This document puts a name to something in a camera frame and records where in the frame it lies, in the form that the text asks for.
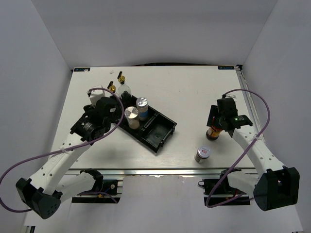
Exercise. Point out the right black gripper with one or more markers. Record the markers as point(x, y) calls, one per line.
point(214, 112)

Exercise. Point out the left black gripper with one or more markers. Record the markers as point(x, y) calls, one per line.
point(117, 113)

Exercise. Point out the red-lid dark sauce jar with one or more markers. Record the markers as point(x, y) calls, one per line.
point(213, 133)

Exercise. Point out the clear oil glass bottle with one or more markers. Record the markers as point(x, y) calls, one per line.
point(112, 88)

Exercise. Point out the silver-lid clear shaker jar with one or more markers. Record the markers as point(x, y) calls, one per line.
point(132, 116)

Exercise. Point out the dark sauce glass bottle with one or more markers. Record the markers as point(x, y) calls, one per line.
point(124, 90)

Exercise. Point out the white blue-label shaker bottle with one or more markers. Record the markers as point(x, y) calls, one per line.
point(142, 106)

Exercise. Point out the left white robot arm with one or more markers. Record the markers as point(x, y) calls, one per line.
point(43, 192)

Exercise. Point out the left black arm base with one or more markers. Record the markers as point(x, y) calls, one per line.
point(104, 191)

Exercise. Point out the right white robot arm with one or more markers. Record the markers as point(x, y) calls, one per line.
point(276, 185)

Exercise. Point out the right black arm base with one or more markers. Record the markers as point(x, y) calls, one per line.
point(223, 192)

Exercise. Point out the small silver-lid spice jar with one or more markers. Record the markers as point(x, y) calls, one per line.
point(203, 153)

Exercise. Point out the black three-compartment tray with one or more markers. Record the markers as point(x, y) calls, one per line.
point(154, 131)

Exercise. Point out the left blue logo sticker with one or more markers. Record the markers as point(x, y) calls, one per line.
point(81, 69)

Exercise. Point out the blue logo sticker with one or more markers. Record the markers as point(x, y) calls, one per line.
point(81, 69)
point(226, 67)

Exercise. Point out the right blue logo sticker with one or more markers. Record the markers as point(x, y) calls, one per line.
point(226, 67)

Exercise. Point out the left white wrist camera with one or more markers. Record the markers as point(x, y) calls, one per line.
point(95, 95)

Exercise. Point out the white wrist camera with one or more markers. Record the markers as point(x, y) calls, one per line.
point(230, 96)
point(95, 95)

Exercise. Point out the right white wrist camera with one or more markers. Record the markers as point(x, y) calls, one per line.
point(230, 96)

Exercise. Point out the aluminium front rail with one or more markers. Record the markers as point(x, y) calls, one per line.
point(160, 172)

